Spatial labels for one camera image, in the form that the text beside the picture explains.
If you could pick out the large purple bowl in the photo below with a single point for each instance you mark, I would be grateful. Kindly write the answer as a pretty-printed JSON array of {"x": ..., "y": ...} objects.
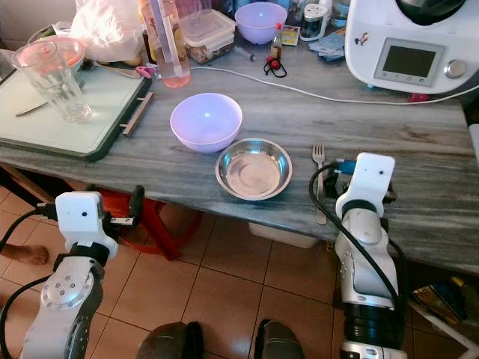
[{"x": 206, "y": 122}]

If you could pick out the white plastic box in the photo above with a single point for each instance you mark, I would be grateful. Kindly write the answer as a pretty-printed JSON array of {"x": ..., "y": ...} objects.
[{"x": 281, "y": 237}]

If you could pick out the white plastic bag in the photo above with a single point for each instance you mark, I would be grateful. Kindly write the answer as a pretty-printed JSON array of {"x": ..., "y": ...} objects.
[{"x": 108, "y": 30}]

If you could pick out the white tray with green rim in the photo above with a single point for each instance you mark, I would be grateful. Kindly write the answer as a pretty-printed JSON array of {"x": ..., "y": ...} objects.
[{"x": 37, "y": 129}]

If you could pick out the dark robot foot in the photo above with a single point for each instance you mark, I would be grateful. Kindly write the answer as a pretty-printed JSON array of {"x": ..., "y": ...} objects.
[
  {"x": 278, "y": 342},
  {"x": 171, "y": 342}
]

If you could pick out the bare person foot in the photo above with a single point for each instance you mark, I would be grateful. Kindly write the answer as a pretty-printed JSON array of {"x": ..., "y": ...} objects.
[{"x": 22, "y": 254}]

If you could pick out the small purple bowl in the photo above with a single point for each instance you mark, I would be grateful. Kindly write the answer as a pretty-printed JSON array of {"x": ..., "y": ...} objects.
[{"x": 260, "y": 22}]

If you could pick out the colourful book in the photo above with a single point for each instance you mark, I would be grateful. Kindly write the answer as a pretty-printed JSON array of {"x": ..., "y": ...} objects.
[{"x": 440, "y": 301}]

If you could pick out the dark right robot foot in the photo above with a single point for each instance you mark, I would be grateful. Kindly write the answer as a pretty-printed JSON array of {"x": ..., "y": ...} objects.
[{"x": 278, "y": 342}]

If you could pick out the white kitchen machine with screen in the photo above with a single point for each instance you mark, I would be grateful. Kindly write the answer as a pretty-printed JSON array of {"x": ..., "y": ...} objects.
[{"x": 382, "y": 30}]

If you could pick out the clear glass tumbler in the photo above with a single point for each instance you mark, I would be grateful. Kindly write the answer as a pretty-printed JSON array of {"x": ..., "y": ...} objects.
[{"x": 57, "y": 86}]

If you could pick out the dark left robot foot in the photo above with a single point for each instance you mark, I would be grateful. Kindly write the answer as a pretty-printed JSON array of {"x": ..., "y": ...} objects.
[{"x": 171, "y": 342}]

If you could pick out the blue paper packets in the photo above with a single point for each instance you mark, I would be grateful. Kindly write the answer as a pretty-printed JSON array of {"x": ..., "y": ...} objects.
[{"x": 329, "y": 45}]

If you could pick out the small red-capped sauce bottle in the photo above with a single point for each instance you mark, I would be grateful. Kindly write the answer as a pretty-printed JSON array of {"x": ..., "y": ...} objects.
[{"x": 278, "y": 43}]

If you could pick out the stainless steel bowl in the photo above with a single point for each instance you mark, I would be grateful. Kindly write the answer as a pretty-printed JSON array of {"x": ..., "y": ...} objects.
[{"x": 254, "y": 170}]

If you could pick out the small metal spoon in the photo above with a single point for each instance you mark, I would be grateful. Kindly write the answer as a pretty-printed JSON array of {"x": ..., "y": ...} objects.
[{"x": 30, "y": 110}]

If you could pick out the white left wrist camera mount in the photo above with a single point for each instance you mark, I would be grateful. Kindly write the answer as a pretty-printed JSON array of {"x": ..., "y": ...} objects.
[{"x": 81, "y": 217}]

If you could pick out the red plastic stool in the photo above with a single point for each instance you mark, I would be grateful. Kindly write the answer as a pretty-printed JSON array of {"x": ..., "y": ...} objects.
[{"x": 157, "y": 217}]

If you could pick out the clear plastic lidded container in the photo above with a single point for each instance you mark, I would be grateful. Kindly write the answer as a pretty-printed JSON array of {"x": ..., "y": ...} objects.
[{"x": 209, "y": 34}]

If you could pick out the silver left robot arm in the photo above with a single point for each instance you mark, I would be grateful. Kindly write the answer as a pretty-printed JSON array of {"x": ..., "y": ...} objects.
[{"x": 66, "y": 295}]

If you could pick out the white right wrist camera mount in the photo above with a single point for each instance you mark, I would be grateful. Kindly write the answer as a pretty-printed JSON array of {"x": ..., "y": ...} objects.
[{"x": 370, "y": 178}]

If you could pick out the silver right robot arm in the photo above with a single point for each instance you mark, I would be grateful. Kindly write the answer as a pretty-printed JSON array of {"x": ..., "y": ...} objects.
[{"x": 370, "y": 262}]

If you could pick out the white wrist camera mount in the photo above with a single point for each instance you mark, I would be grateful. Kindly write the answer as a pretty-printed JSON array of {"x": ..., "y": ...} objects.
[
  {"x": 370, "y": 178},
  {"x": 81, "y": 217}
]

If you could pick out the pink plastic clip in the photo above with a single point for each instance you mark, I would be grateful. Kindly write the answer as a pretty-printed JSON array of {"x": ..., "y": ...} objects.
[{"x": 147, "y": 72}]

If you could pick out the metal fork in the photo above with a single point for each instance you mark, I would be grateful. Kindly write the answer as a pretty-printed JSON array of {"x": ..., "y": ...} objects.
[{"x": 319, "y": 187}]

